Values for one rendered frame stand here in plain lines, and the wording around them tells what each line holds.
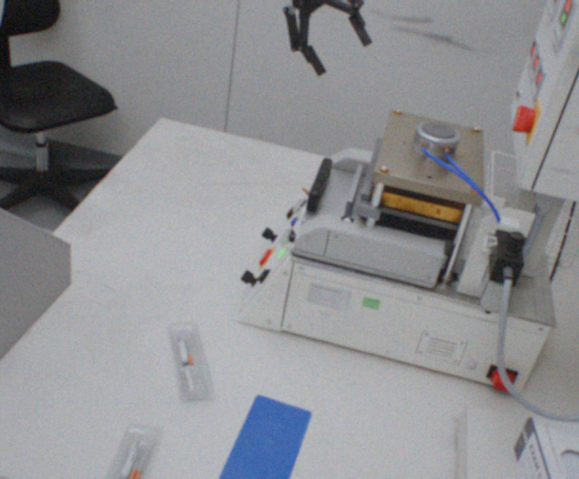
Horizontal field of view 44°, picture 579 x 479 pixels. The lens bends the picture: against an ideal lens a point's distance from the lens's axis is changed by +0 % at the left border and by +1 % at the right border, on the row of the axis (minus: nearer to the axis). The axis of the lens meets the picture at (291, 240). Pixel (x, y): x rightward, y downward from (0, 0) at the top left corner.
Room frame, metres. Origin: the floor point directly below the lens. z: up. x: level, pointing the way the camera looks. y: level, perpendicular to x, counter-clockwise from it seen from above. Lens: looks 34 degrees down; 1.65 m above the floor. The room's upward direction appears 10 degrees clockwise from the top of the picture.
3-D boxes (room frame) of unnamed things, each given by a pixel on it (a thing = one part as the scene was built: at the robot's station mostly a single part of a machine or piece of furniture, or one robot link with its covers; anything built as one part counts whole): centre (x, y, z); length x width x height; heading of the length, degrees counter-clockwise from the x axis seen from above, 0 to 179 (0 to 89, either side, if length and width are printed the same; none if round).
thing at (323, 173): (1.19, -0.03, 0.99); 0.15 x 0.02 x 0.04; 173
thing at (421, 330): (1.15, -0.21, 0.84); 0.53 x 0.37 x 0.17; 83
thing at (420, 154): (1.15, -0.25, 1.08); 0.31 x 0.24 x 0.13; 173
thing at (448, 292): (1.17, -0.25, 0.93); 0.46 x 0.35 x 0.01; 83
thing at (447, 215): (1.16, -0.22, 1.07); 0.22 x 0.17 x 0.10; 173
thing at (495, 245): (0.94, -0.32, 1.05); 0.15 x 0.05 x 0.15; 173
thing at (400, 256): (1.04, -0.13, 0.96); 0.26 x 0.05 x 0.07; 83
